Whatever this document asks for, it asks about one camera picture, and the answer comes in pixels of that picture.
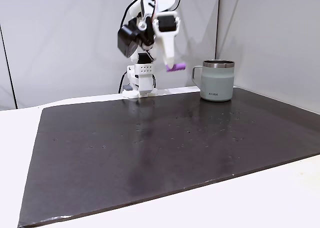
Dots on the purple pen grip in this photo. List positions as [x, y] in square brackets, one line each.
[178, 67]

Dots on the grey-green steel mug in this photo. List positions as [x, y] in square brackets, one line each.
[217, 85]

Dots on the black table mat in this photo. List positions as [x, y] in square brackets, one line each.
[150, 150]

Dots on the black camera box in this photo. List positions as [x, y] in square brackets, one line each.
[126, 41]

